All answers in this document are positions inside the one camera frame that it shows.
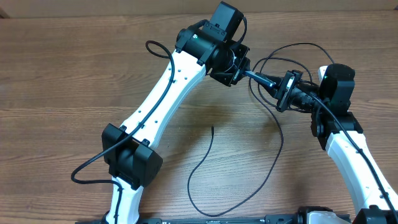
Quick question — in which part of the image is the black charger cable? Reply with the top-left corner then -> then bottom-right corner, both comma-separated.
187,42 -> 336,218

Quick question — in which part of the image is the blue Galaxy smartphone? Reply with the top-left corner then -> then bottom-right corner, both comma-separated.
243,71 -> 276,90

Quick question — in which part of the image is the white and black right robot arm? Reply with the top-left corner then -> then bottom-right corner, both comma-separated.
275,63 -> 397,223

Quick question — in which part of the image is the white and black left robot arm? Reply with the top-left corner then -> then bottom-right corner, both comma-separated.
71,2 -> 249,223

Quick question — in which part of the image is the white power strip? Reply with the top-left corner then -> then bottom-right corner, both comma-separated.
317,65 -> 328,83

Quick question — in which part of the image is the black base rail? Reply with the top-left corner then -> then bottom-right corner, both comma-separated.
74,205 -> 352,224

